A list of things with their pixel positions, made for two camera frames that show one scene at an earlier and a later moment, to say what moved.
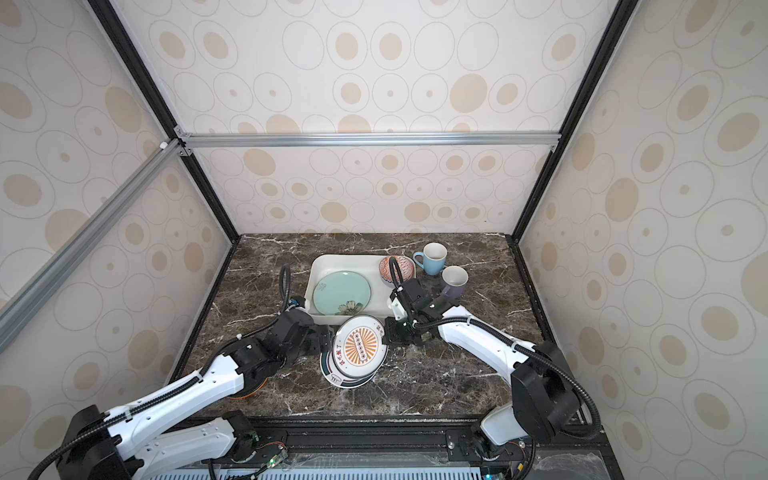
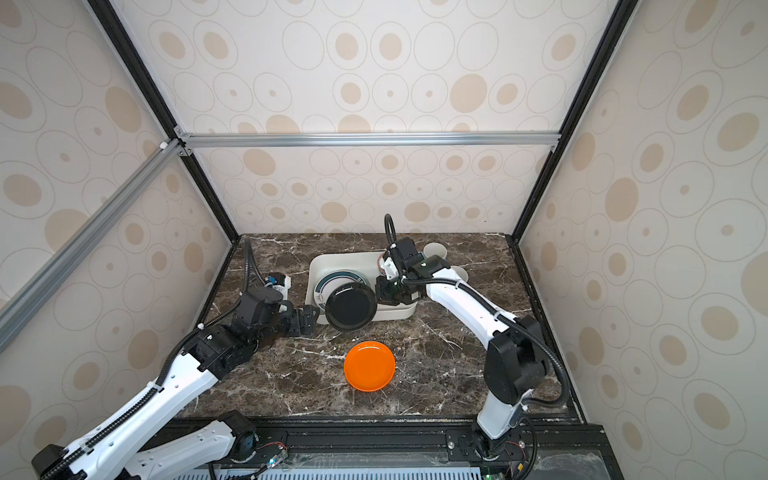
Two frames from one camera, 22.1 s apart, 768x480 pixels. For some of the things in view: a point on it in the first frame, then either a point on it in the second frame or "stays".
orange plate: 251,387 -> 370,366
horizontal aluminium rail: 185,141 stays
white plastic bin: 367,266 stays
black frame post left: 113,22 stays
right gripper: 390,337 -> 382,293
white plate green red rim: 341,378 -> 333,279
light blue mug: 434,258 stays
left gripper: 317,344 -> 298,325
